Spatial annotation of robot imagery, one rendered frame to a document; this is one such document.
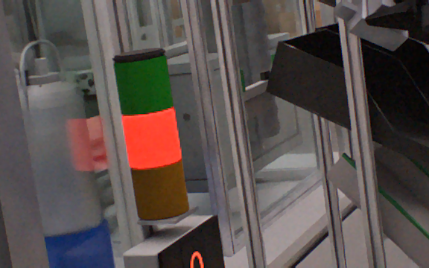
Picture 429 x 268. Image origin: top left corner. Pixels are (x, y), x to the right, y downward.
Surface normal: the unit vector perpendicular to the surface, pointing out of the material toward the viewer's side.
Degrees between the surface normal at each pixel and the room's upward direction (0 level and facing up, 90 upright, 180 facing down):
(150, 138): 90
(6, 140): 90
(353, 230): 90
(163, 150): 90
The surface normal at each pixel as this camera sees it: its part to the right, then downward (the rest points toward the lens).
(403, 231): -0.57, 0.22
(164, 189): 0.24, 0.13
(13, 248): 0.90, -0.06
